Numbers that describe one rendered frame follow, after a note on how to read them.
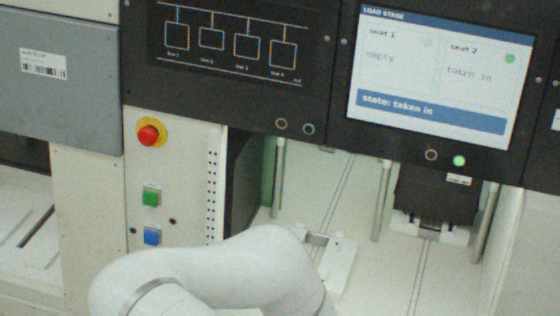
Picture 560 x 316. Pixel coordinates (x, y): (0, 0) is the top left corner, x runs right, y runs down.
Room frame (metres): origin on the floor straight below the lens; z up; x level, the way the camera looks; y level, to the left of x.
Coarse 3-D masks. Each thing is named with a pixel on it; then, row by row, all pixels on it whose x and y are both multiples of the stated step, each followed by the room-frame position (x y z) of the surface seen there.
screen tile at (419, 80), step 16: (368, 32) 1.25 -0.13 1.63; (384, 32) 1.24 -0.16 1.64; (400, 32) 1.23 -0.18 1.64; (416, 32) 1.23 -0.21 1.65; (384, 48) 1.24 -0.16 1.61; (400, 48) 1.23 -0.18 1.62; (416, 48) 1.23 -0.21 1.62; (368, 64) 1.24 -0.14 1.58; (384, 64) 1.24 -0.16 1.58; (416, 64) 1.23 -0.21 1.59; (432, 64) 1.22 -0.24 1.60; (368, 80) 1.24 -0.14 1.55; (384, 80) 1.24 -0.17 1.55; (400, 80) 1.23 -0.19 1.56; (416, 80) 1.22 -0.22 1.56; (432, 80) 1.22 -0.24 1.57
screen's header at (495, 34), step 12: (360, 12) 1.25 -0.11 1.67; (372, 12) 1.25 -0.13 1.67; (384, 12) 1.24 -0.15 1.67; (396, 12) 1.24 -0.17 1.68; (408, 12) 1.23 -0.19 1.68; (420, 24) 1.23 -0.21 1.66; (432, 24) 1.22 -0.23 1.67; (444, 24) 1.22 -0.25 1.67; (456, 24) 1.21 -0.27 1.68; (468, 24) 1.21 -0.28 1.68; (480, 36) 1.20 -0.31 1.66; (492, 36) 1.20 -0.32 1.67; (504, 36) 1.20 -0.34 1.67; (516, 36) 1.19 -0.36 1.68; (528, 36) 1.19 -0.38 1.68
